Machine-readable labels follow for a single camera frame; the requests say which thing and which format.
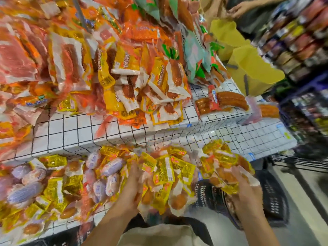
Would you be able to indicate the person's left hand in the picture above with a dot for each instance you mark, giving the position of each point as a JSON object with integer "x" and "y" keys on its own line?
{"x": 129, "y": 192}

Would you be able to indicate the person's right hand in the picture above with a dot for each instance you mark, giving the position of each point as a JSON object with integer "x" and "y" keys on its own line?
{"x": 248, "y": 197}

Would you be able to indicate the black shopping basket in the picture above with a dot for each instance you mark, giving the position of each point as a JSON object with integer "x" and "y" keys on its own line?
{"x": 274, "y": 199}

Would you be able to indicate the pile of small snack packets tier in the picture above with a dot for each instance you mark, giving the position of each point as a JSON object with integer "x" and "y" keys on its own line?
{"x": 51, "y": 189}

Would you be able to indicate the tiled white display table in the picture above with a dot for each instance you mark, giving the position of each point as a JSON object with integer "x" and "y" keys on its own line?
{"x": 66, "y": 133}

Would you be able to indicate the long orange sausage pack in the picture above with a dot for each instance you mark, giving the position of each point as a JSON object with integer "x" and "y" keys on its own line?
{"x": 269, "y": 111}

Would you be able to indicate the red label brown sausage pack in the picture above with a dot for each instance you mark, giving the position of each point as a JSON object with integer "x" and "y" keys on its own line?
{"x": 230, "y": 98}

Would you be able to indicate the pink sausages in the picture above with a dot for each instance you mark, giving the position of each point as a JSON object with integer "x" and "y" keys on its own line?
{"x": 25, "y": 192}

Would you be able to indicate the large pile of sausage packets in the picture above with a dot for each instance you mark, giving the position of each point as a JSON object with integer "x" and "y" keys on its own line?
{"x": 77, "y": 53}

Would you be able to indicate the pile of sausage packets tier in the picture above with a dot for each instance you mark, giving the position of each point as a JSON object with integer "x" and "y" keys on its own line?
{"x": 192, "y": 53}

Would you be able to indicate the person's right forearm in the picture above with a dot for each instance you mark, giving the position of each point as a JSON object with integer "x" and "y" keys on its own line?
{"x": 259, "y": 230}

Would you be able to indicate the person's left forearm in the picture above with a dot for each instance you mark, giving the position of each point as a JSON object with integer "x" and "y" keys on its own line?
{"x": 110, "y": 228}

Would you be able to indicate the black shorts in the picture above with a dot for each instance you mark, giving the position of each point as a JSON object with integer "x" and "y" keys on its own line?
{"x": 205, "y": 230}

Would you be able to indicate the blue yellow price label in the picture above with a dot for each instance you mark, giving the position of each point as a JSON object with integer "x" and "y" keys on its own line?
{"x": 285, "y": 132}

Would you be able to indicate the blue goods rack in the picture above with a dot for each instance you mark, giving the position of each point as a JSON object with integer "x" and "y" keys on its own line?
{"x": 307, "y": 107}

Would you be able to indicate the yellow bin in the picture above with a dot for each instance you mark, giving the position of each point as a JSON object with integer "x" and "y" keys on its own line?
{"x": 228, "y": 35}
{"x": 256, "y": 71}

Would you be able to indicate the store shelving with packaged goods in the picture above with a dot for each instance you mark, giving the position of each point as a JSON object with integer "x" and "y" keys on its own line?
{"x": 297, "y": 38}

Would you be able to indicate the grey metal pole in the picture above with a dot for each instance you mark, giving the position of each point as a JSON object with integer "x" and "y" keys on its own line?
{"x": 79, "y": 10}

